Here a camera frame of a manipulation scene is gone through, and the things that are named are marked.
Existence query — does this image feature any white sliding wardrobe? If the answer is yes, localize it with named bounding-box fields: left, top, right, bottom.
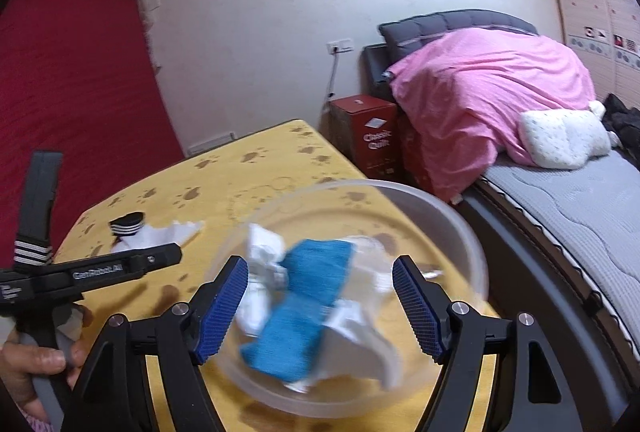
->
left=532, top=0, right=640, bottom=113

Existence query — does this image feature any person's left forearm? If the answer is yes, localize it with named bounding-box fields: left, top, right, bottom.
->
left=15, top=404, right=53, bottom=432

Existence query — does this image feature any dark clothing pile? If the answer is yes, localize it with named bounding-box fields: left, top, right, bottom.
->
left=602, top=93, right=640, bottom=152

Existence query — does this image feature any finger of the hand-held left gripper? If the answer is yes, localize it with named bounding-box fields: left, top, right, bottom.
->
left=127, top=243, right=182, bottom=274

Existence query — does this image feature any white cloth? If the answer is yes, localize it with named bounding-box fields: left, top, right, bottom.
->
left=235, top=223, right=291, bottom=338

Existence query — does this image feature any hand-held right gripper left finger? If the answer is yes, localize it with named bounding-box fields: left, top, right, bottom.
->
left=60, top=256, right=250, bottom=432

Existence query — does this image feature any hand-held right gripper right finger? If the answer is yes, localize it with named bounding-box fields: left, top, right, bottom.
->
left=391, top=255, right=576, bottom=432

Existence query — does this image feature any white spotted pillow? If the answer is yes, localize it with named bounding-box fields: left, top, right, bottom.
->
left=518, top=99, right=613, bottom=170

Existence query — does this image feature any clear plastic bowl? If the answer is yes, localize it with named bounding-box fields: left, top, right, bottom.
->
left=202, top=178, right=490, bottom=420

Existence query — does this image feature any teal knit cloth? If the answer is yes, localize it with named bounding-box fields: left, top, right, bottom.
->
left=240, top=239, right=357, bottom=380

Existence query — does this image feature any grey quilted mattress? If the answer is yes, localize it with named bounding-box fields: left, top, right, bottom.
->
left=480, top=147, right=640, bottom=348

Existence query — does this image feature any black power cable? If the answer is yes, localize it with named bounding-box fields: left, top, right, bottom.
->
left=327, top=52, right=343, bottom=100

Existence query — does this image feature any grey padded headboard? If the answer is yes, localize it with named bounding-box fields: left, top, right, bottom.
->
left=377, top=10, right=540, bottom=63

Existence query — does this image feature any person's left hand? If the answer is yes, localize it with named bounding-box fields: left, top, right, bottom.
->
left=0, top=304, right=94, bottom=413

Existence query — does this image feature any pink duvet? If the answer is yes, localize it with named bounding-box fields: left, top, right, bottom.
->
left=385, top=31, right=598, bottom=205

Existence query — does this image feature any dark bed frame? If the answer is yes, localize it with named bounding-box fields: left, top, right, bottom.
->
left=457, top=179, right=636, bottom=432

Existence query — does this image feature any white wall cable duct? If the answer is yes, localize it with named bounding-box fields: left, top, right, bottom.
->
left=186, top=129, right=236, bottom=157

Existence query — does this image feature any white mesh bag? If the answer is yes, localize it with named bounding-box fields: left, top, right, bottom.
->
left=320, top=234, right=405, bottom=390

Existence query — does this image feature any white cloth pad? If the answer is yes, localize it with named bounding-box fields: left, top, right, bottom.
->
left=111, top=221, right=207, bottom=258

